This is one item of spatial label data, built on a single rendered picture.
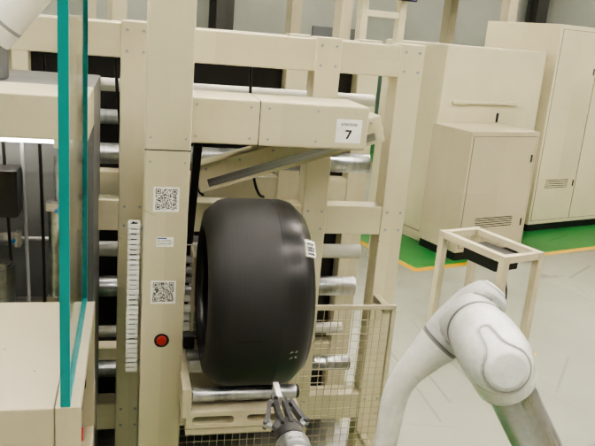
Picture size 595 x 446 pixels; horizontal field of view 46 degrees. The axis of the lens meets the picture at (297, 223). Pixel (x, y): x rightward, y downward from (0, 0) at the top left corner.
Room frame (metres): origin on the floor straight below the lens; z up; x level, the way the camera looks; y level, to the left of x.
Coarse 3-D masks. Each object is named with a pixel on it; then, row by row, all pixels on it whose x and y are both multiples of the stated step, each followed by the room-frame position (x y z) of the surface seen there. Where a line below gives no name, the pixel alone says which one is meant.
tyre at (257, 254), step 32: (224, 224) 1.99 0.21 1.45; (256, 224) 2.00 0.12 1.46; (288, 224) 2.03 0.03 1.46; (224, 256) 1.91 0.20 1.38; (256, 256) 1.92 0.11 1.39; (288, 256) 1.94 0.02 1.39; (224, 288) 1.86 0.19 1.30; (256, 288) 1.87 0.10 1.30; (288, 288) 1.89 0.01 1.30; (224, 320) 1.84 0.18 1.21; (256, 320) 1.85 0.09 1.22; (288, 320) 1.87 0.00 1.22; (224, 352) 1.85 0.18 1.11; (256, 352) 1.86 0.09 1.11; (288, 352) 1.88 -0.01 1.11; (224, 384) 1.95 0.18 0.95; (256, 384) 1.98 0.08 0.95
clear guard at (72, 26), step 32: (64, 0) 1.22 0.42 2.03; (64, 32) 1.22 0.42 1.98; (64, 64) 1.22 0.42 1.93; (64, 96) 1.22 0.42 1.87; (64, 128) 1.22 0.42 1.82; (64, 160) 1.22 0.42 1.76; (64, 192) 1.22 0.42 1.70; (64, 224) 1.22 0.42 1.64; (64, 256) 1.22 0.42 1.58; (64, 288) 1.22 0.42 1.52; (64, 320) 1.22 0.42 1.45; (64, 352) 1.22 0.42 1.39; (64, 384) 1.22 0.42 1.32
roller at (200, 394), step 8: (280, 384) 2.04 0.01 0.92; (288, 384) 2.04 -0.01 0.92; (296, 384) 2.05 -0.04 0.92; (200, 392) 1.95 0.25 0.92; (208, 392) 1.96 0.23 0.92; (216, 392) 1.96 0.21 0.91; (224, 392) 1.97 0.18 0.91; (232, 392) 1.98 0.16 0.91; (240, 392) 1.98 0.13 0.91; (248, 392) 1.99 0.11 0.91; (256, 392) 1.99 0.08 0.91; (264, 392) 2.00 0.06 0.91; (288, 392) 2.02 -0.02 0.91; (296, 392) 2.02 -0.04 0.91; (192, 400) 1.95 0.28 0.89; (200, 400) 1.95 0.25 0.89; (208, 400) 1.96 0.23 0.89; (216, 400) 1.96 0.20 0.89; (224, 400) 1.97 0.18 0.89; (232, 400) 1.98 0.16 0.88
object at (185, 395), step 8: (184, 352) 2.15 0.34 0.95; (184, 360) 2.09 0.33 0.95; (184, 368) 2.04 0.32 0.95; (184, 376) 1.98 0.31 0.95; (184, 384) 1.94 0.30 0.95; (184, 392) 1.90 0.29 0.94; (192, 392) 1.92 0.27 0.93; (184, 400) 1.90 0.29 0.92; (184, 408) 1.90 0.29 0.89; (184, 416) 1.90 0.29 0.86
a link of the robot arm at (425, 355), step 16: (416, 336) 1.53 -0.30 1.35; (432, 336) 1.48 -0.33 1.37; (416, 352) 1.48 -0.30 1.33; (432, 352) 1.47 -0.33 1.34; (448, 352) 1.46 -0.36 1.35; (400, 368) 1.49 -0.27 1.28; (416, 368) 1.47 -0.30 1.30; (432, 368) 1.47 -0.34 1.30; (400, 384) 1.48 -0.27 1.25; (416, 384) 1.48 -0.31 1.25; (384, 400) 1.49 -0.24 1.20; (400, 400) 1.48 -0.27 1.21; (384, 416) 1.49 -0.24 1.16; (400, 416) 1.49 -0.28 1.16; (384, 432) 1.49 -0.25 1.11
